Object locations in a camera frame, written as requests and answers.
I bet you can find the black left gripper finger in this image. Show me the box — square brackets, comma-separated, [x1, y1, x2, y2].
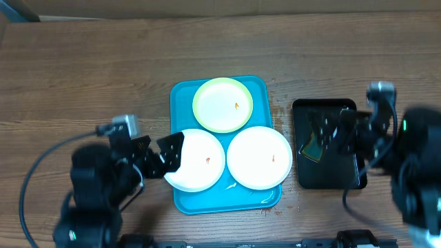
[156, 132, 185, 162]
[161, 154, 181, 174]

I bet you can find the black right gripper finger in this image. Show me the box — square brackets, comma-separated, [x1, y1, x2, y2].
[313, 130, 341, 151]
[307, 110, 341, 145]

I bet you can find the green yellow sponge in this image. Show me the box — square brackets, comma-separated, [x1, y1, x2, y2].
[300, 132, 327, 163]

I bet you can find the pale pink plate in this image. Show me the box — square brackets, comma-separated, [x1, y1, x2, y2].
[227, 126, 293, 190]

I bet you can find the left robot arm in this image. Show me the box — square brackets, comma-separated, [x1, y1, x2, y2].
[53, 131, 184, 248]

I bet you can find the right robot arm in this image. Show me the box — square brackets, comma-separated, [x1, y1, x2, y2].
[307, 106, 440, 247]

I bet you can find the black rectangular tray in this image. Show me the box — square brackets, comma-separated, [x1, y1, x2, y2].
[292, 99, 365, 189]

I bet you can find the teal plastic tray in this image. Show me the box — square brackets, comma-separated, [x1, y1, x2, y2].
[170, 75, 282, 215]

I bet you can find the white plate with stain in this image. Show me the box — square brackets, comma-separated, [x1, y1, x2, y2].
[165, 129, 226, 192]

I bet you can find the yellow-green plate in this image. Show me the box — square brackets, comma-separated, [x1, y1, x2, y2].
[192, 77, 254, 133]

